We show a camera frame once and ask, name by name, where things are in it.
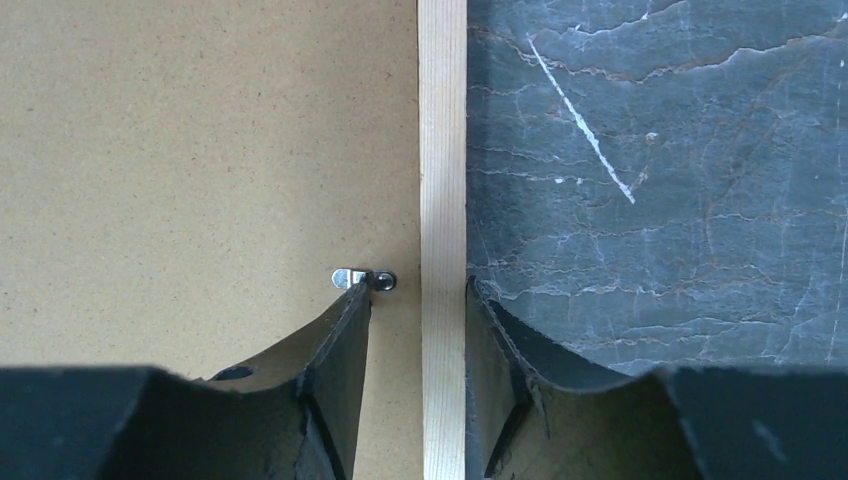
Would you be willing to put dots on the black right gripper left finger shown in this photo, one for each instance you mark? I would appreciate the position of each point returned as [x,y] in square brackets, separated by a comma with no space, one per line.
[290,412]

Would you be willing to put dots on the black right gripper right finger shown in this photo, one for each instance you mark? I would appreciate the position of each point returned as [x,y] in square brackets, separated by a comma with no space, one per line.
[542,411]

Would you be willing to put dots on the small metal turn clip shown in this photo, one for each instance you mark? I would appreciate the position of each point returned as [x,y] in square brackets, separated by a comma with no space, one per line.
[376,280]

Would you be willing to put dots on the wooden picture frame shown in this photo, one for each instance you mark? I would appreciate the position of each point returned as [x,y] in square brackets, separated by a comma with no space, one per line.
[442,90]

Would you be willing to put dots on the brown backing board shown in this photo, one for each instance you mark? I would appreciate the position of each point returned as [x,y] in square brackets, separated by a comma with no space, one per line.
[180,179]

